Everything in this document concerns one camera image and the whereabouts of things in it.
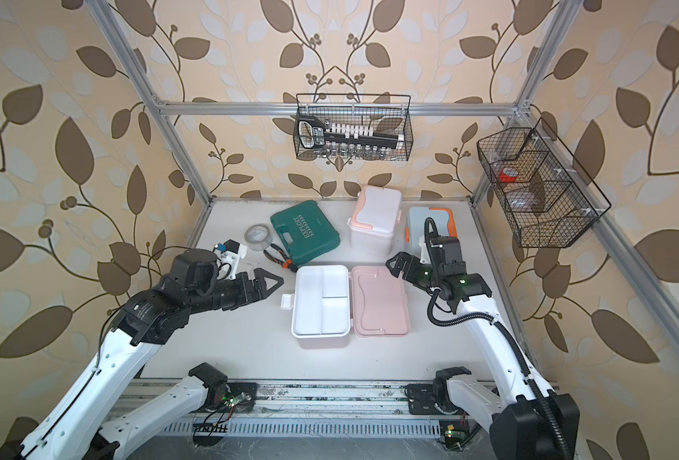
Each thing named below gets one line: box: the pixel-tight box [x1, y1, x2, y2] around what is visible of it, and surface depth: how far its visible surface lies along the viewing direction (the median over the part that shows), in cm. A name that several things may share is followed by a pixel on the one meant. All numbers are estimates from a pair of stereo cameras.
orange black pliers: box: [262, 243, 299, 274], surface depth 102 cm
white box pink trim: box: [347, 185, 403, 256], surface depth 99 cm
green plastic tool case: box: [270, 200, 341, 266], surface depth 107 cm
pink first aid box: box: [280, 264, 412, 340], surface depth 82 cm
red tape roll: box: [498, 166, 519, 184], surface depth 84 cm
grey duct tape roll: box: [243, 223, 273, 252], surface depth 110 cm
